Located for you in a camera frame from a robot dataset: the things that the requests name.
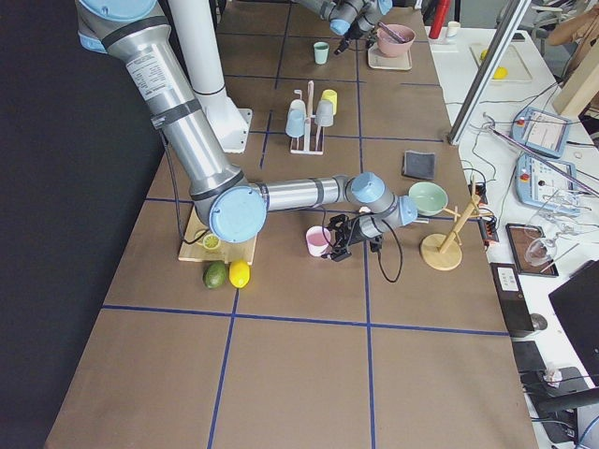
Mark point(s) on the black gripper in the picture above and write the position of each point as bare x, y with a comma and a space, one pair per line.
354, 32
354, 235

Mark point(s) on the pink cup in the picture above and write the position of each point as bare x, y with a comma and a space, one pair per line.
317, 240

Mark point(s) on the mint green cup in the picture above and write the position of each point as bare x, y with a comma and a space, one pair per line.
321, 52

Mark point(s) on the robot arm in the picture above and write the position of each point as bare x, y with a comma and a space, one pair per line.
172, 57
351, 19

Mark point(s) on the yellow cup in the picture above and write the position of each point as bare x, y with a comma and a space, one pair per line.
331, 96

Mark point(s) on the grey cup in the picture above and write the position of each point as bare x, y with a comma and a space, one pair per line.
324, 116

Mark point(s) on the light blue cup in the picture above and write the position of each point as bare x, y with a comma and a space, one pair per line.
296, 116

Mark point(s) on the beige tray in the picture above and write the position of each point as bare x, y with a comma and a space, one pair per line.
377, 60

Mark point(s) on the pink bowl with ice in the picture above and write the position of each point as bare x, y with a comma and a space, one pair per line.
389, 45

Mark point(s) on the red cylinder bottle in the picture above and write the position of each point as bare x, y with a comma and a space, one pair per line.
441, 8

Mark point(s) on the wooden cutting board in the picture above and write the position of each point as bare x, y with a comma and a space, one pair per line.
227, 252

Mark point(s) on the green bowl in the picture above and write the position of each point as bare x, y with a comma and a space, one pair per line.
429, 197

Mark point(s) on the yellow lemon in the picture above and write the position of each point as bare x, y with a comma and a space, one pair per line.
239, 273

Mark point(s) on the wooden mug tree stand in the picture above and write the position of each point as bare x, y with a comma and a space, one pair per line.
442, 251

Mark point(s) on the grey folded cloth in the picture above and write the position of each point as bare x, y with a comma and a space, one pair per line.
419, 165

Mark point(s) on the green avocado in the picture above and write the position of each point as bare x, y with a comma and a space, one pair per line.
215, 275

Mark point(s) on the teach pendant near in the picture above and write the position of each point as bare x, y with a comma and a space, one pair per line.
537, 184

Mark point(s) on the teach pendant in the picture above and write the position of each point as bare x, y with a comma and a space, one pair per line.
540, 131
537, 184

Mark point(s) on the teach pendant far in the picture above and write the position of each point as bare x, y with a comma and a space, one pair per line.
540, 131

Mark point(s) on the white wire cup rack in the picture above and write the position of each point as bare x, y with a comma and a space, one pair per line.
312, 143

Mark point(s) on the aluminium frame post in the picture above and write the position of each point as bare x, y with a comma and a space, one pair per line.
513, 14

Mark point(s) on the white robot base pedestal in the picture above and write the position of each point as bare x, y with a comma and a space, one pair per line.
195, 30

